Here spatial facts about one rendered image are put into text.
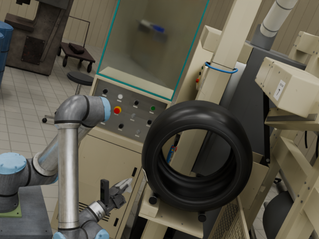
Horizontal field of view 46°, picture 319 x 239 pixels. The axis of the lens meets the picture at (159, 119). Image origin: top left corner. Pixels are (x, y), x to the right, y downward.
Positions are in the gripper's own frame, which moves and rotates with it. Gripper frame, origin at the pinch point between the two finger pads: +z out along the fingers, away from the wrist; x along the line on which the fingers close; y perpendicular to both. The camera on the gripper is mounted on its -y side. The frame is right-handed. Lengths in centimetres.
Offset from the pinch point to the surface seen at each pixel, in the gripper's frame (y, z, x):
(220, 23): 93, 485, -401
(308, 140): 227, 325, -145
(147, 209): 23.3, 1.9, -2.5
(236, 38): -33, 90, 11
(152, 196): 17.7, 7.0, -1.2
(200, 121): -13.5, 37.3, 22.5
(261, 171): 42, 68, 19
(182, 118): -17.4, 33.0, 16.2
